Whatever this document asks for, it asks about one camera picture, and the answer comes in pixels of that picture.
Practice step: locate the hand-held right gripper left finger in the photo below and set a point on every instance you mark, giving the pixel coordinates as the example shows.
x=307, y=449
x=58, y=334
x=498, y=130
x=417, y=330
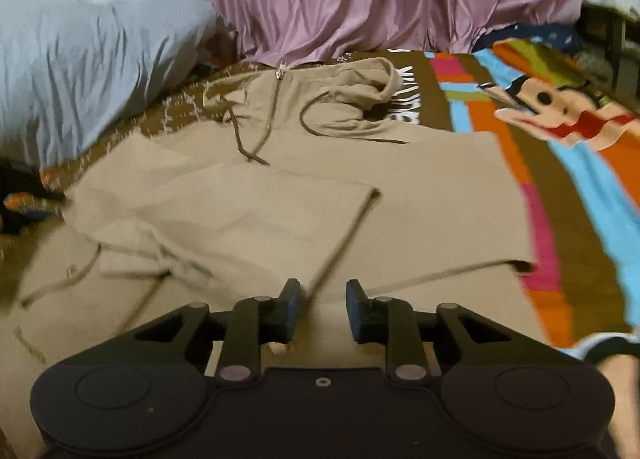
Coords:
x=291, y=306

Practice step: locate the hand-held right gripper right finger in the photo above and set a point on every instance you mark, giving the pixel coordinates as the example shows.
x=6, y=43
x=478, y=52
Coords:
x=356, y=309

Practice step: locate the beige hoodie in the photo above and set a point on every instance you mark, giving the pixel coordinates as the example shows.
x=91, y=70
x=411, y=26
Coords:
x=280, y=199

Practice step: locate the brown printed blanket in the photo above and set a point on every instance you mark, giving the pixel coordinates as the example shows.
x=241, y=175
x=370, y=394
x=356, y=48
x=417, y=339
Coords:
x=565, y=149

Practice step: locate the dark blue cloth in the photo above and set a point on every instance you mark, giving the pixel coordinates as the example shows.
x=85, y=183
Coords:
x=542, y=35

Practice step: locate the dark wooden table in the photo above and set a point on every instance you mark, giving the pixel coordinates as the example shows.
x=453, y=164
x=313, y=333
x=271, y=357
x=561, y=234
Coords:
x=612, y=29

